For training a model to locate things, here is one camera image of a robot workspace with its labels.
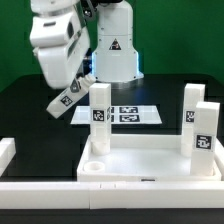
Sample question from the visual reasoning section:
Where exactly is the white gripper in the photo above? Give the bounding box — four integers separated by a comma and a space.
35, 27, 90, 89

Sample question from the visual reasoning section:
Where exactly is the white desk tabletop tray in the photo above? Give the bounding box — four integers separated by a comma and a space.
77, 134, 222, 182

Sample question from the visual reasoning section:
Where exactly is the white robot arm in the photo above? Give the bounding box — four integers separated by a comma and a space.
30, 0, 143, 89

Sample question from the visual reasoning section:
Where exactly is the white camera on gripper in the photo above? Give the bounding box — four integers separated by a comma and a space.
30, 12, 81, 47

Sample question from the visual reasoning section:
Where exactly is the white marker base plate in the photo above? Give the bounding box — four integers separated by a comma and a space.
71, 105, 162, 125

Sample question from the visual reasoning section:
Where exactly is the white L-shaped fence wall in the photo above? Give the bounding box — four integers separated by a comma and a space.
0, 138, 224, 209

